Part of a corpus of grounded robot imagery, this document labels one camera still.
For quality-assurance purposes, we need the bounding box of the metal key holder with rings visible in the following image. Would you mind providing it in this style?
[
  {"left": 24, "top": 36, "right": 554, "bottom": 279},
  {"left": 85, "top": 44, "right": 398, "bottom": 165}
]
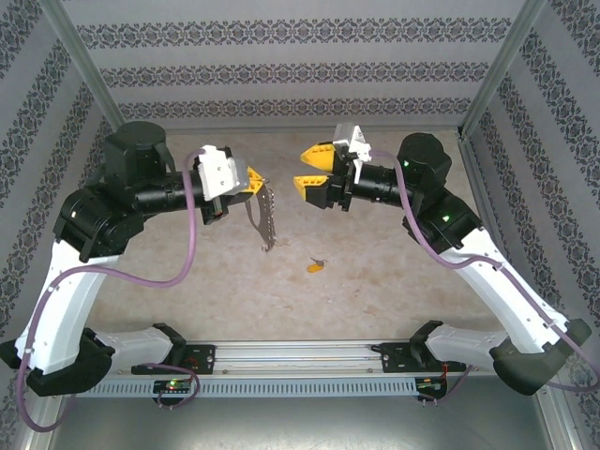
[{"left": 243, "top": 180, "right": 278, "bottom": 254}]

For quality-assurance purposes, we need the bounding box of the grey metal base panel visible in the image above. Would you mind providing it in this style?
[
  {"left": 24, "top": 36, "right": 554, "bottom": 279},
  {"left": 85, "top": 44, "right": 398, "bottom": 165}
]
[{"left": 27, "top": 396, "right": 576, "bottom": 450}]

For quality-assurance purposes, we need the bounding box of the aluminium frame corner post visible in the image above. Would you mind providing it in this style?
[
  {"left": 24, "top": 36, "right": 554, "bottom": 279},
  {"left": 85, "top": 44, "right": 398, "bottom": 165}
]
[
  {"left": 455, "top": 0, "right": 562, "bottom": 142},
  {"left": 37, "top": 0, "right": 136, "bottom": 143}
]

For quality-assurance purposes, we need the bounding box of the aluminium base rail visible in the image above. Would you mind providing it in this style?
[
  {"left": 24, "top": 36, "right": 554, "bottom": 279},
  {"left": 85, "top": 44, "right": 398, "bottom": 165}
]
[{"left": 107, "top": 339, "right": 493, "bottom": 377}]

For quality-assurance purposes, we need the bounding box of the grey slotted cable duct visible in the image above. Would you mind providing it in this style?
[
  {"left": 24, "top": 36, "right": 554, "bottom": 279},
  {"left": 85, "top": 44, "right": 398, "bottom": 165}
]
[{"left": 74, "top": 377, "right": 418, "bottom": 398}]

